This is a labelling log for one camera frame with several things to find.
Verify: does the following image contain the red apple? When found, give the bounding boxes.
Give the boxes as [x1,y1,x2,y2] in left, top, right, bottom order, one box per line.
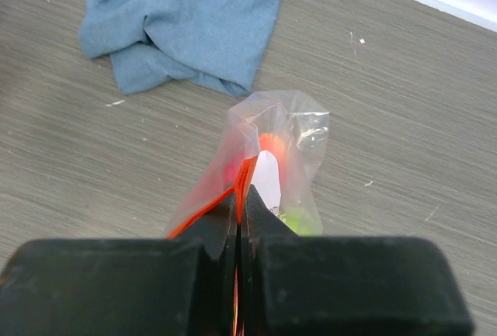
[222,155,244,187]

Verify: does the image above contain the green apple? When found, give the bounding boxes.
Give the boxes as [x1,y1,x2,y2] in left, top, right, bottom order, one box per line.
[279,207,322,236]

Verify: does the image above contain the blue cloth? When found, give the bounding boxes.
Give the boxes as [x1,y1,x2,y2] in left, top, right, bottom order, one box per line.
[78,0,280,96]

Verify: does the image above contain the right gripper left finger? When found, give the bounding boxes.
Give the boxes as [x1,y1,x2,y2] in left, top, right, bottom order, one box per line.
[1,196,238,335]

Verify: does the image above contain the red yellow mango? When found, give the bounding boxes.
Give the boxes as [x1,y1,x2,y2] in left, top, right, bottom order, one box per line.
[259,133,287,163]

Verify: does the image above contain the clear orange zip bag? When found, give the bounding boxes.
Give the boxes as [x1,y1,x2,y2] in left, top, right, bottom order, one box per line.
[165,90,329,237]

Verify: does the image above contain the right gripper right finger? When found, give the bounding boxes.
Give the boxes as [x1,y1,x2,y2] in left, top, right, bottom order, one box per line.
[238,188,474,335]

